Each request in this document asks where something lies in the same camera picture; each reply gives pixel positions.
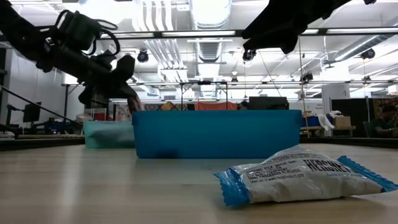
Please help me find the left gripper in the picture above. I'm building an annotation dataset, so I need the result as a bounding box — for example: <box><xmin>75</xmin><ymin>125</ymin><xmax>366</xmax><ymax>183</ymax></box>
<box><xmin>35</xmin><ymin>40</ymin><xmax>137</xmax><ymax>106</ymax></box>

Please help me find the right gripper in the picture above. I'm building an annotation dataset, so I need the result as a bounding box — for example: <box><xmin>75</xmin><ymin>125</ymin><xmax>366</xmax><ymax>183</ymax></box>
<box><xmin>241</xmin><ymin>0</ymin><xmax>352</xmax><ymax>55</ymax></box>

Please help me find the brown PayDay candy bar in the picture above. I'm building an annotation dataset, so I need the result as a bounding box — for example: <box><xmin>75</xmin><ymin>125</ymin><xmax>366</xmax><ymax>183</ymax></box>
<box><xmin>127</xmin><ymin>95</ymin><xmax>143</xmax><ymax>113</ymax></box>

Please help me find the white blue Hershey's candy bar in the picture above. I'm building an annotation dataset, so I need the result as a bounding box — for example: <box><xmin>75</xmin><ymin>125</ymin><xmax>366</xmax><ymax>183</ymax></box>
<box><xmin>213</xmin><ymin>144</ymin><xmax>398</xmax><ymax>208</ymax></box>

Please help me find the green plastic bin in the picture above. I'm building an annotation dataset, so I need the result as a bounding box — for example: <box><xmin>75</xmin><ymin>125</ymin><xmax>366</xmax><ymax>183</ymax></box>
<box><xmin>83</xmin><ymin>120</ymin><xmax>136</xmax><ymax>149</ymax></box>

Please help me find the patterned colourful cloth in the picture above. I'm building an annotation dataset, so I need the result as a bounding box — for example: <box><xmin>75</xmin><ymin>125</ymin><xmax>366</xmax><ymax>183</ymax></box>
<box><xmin>144</xmin><ymin>101</ymin><xmax>187</xmax><ymax>111</ymax></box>

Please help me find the black beam with light strips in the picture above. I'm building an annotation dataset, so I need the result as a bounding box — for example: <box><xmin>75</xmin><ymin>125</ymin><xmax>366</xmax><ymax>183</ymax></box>
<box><xmin>99</xmin><ymin>27</ymin><xmax>398</xmax><ymax>40</ymax></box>

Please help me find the black screen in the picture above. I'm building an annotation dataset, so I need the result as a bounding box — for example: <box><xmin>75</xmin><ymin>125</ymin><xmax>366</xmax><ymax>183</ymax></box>
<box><xmin>248</xmin><ymin>96</ymin><xmax>290</xmax><ymax>111</ymax></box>

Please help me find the orange cloth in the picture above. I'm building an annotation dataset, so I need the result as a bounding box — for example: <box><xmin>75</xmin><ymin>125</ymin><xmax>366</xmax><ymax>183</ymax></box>
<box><xmin>194</xmin><ymin>101</ymin><xmax>239</xmax><ymax>111</ymax></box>

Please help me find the small black monitor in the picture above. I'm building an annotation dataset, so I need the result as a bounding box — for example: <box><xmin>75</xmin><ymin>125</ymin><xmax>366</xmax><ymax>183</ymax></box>
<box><xmin>22</xmin><ymin>101</ymin><xmax>42</xmax><ymax>123</ymax></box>

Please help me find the white pillar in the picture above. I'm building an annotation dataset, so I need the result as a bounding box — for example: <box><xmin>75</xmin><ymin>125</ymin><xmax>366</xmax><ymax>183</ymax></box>
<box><xmin>321</xmin><ymin>83</ymin><xmax>351</xmax><ymax>118</ymax></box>

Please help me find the blue table cover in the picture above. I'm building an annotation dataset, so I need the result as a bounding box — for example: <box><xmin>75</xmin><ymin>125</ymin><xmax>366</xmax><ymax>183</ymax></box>
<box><xmin>300</xmin><ymin>115</ymin><xmax>333</xmax><ymax>128</ymax></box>

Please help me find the blue plastic bin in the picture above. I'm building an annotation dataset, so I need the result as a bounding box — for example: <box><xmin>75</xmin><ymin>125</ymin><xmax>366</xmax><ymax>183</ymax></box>
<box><xmin>131</xmin><ymin>109</ymin><xmax>303</xmax><ymax>159</ymax></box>

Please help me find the white cloth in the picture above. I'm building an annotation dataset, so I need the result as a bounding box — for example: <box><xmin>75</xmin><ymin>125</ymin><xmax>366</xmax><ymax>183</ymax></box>
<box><xmin>317</xmin><ymin>113</ymin><xmax>335</xmax><ymax>131</ymax></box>

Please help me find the cardboard box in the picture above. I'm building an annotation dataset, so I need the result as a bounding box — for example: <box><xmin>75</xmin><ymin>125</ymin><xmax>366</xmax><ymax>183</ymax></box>
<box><xmin>332</xmin><ymin>115</ymin><xmax>352</xmax><ymax>128</ymax></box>

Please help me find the black partition panel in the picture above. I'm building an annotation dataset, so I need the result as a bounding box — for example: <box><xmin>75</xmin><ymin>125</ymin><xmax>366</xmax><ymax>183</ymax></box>
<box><xmin>330</xmin><ymin>98</ymin><xmax>371</xmax><ymax>138</ymax></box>

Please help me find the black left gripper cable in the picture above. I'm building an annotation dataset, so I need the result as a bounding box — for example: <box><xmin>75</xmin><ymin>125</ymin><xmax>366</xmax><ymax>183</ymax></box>
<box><xmin>93</xmin><ymin>19</ymin><xmax>121</xmax><ymax>57</ymax></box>

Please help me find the silver ceiling duct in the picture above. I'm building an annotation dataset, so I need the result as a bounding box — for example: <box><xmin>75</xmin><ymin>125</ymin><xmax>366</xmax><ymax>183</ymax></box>
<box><xmin>189</xmin><ymin>0</ymin><xmax>233</xmax><ymax>63</ymax></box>

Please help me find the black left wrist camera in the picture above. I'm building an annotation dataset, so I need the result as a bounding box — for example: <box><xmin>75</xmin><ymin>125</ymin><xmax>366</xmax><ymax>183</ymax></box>
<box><xmin>55</xmin><ymin>9</ymin><xmax>103</xmax><ymax>54</ymax></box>

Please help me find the patterned wall tapestry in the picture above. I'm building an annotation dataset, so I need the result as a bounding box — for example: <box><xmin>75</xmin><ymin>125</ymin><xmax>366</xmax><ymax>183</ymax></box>
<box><xmin>371</xmin><ymin>96</ymin><xmax>398</xmax><ymax>119</ymax></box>

